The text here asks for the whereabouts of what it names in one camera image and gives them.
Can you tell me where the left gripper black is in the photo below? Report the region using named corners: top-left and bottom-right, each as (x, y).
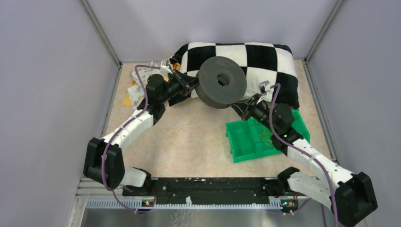
top-left (158, 68), bottom-right (203, 104)

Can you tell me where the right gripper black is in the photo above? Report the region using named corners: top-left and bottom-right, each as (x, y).
top-left (229, 93), bottom-right (279, 133)

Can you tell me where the dark grey filament spool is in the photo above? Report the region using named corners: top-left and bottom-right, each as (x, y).
top-left (195, 56), bottom-right (247, 109)

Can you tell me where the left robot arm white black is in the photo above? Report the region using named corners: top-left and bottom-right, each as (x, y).
top-left (83, 71), bottom-right (199, 195)

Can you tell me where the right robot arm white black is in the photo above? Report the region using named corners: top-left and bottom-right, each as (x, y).
top-left (230, 98), bottom-right (378, 227)

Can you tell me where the green three-compartment bin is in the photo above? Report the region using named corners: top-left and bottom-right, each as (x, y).
top-left (225, 109), bottom-right (311, 164)

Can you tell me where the white patterned cloth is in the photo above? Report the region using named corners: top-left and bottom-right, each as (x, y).
top-left (126, 61), bottom-right (160, 109)

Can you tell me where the black white checkered blanket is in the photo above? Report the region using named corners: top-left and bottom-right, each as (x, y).
top-left (169, 42), bottom-right (300, 109)

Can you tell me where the yellow cloth with truck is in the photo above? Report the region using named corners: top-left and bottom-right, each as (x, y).
top-left (122, 59), bottom-right (181, 109)

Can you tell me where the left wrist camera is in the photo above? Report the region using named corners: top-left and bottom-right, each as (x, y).
top-left (160, 59), bottom-right (173, 77)

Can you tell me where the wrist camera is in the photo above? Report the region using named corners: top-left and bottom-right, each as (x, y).
top-left (160, 59), bottom-right (173, 77)
top-left (257, 80), bottom-right (274, 103)

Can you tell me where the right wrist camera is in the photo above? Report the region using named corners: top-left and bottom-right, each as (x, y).
top-left (257, 80), bottom-right (274, 103)

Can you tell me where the yellow wire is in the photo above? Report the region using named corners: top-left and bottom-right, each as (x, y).
top-left (257, 123), bottom-right (275, 148)

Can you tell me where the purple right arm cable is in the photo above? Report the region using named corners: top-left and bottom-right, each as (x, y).
top-left (269, 83), bottom-right (339, 227)

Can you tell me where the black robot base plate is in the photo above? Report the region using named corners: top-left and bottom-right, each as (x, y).
top-left (122, 177), bottom-right (294, 205)

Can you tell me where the grey slotted cable duct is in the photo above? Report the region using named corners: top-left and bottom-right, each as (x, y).
top-left (86, 197), bottom-right (295, 210)

